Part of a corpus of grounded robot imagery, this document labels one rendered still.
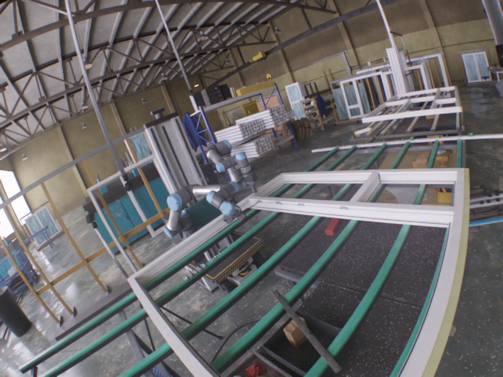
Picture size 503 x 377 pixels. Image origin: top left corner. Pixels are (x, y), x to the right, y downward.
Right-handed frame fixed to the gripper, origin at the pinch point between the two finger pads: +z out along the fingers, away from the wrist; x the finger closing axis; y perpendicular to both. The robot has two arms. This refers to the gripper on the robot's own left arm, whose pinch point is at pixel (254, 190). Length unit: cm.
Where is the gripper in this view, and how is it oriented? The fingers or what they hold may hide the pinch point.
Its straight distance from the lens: 188.0
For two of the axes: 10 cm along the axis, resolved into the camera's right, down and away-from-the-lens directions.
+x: 6.4, 0.1, -7.7
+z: 3.5, 8.9, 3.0
